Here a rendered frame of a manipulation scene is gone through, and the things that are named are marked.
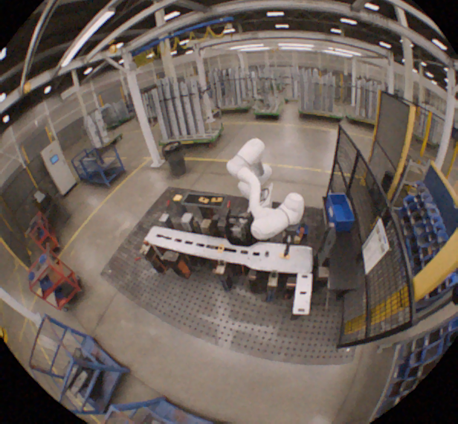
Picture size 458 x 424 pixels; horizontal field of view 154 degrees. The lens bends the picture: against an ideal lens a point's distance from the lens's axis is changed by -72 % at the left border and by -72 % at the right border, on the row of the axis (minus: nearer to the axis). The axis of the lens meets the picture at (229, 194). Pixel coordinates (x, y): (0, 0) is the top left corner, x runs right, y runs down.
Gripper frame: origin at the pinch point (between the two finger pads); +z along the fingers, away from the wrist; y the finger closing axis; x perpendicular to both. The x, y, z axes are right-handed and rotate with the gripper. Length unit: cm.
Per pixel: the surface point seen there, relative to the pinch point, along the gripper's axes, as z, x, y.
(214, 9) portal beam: -230, -104, -258
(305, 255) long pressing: 14.1, 15.0, -2.4
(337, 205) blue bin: 10, 46, -53
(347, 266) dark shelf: 10.9, 46.8, 7.5
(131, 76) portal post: -141, -336, -277
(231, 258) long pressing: 14.4, -36.7, 6.6
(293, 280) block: 16.2, 8.2, 17.1
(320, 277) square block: 8.8, 25.4, 16.7
